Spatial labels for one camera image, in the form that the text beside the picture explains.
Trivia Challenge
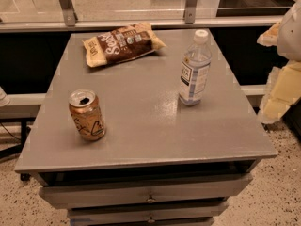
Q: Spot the brown chip bag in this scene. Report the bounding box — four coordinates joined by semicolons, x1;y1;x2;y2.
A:
83;22;166;68

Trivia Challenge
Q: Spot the grey drawer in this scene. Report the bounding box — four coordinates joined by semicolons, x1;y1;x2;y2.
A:
40;173;252;209
68;201;229;226

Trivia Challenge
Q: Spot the metal railing post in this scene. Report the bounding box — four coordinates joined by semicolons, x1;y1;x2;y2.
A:
183;0;198;24
59;0;77;27

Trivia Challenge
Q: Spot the orange soda can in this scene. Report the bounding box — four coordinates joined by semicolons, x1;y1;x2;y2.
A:
69;89;105;141

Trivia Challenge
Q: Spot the left metal railing post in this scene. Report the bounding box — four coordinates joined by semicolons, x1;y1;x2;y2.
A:
59;0;77;27

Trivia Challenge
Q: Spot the grey drawer cabinet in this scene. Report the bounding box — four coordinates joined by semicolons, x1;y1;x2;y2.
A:
14;28;278;226

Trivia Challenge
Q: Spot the upper grey drawer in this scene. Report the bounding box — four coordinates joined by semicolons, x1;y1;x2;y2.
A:
40;173;252;209

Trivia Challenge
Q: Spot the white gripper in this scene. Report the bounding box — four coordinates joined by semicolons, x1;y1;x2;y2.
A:
257;1;301;124

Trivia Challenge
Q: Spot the right metal railing post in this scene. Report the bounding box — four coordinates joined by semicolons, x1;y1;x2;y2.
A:
183;0;198;24

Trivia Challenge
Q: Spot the lower drawer knob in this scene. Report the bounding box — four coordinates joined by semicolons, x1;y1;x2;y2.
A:
147;217;155;224

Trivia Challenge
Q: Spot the horizontal metal railing bar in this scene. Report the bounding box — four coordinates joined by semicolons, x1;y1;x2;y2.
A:
0;15;285;33

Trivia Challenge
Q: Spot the upper drawer knob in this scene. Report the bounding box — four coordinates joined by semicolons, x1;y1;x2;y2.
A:
146;195;156;203

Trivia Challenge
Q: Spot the lower grey drawer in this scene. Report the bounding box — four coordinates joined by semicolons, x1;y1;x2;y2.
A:
68;201;229;226

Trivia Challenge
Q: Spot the drawer knob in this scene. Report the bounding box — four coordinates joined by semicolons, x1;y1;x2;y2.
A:
146;195;156;203
147;217;155;224

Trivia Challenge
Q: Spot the clear blue-label plastic bottle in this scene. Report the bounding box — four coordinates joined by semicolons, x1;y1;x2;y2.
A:
179;29;212;106

